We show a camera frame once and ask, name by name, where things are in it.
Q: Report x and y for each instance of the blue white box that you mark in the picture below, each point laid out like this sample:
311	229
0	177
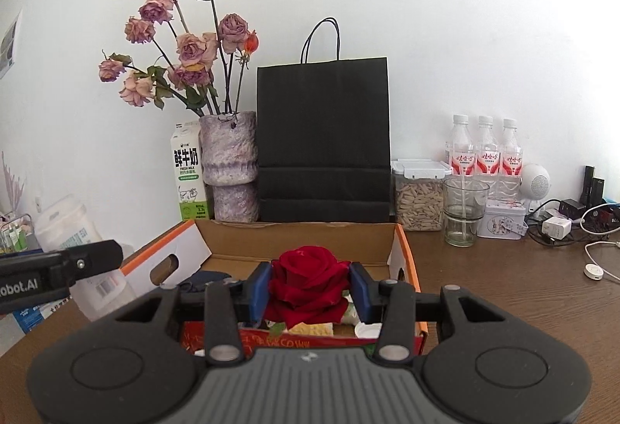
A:
31	320

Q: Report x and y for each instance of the black paper bag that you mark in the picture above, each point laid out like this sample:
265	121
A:
324	138

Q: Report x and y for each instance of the metal rack with toiletries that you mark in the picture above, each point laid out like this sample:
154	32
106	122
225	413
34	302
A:
14	235

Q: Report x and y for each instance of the red artificial rose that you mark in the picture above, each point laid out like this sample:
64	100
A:
305	279

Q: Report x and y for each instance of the black upright device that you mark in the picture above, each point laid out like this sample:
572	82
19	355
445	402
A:
593	187

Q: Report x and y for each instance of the white tin box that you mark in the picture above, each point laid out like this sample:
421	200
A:
501	223

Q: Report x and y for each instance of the wall paper sheet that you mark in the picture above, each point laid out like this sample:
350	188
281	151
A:
9	44

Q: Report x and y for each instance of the clear seed container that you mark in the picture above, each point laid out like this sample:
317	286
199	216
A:
419	201

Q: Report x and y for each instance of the clear glass cup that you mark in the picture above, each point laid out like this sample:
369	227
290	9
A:
460	230

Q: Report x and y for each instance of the white plastic jar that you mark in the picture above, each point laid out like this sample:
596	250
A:
72	230

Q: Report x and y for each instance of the white green milk carton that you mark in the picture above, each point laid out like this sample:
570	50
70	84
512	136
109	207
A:
189	172

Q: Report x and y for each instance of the purple mottled vase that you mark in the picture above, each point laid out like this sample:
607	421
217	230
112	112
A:
227	153

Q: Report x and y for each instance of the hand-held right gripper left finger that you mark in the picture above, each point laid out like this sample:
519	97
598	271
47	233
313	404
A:
256	293

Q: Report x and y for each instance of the purple dried grass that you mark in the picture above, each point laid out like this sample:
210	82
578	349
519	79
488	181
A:
12	184

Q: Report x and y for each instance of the red orange cardboard box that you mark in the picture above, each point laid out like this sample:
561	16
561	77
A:
300	242

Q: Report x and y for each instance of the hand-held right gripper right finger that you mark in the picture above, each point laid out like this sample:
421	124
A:
361	293

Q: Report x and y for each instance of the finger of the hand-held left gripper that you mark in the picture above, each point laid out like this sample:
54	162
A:
94	259

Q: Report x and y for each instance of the white round speaker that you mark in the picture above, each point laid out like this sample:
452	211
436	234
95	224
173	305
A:
537	184

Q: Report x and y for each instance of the white charger plug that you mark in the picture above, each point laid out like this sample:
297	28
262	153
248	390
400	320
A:
557	228

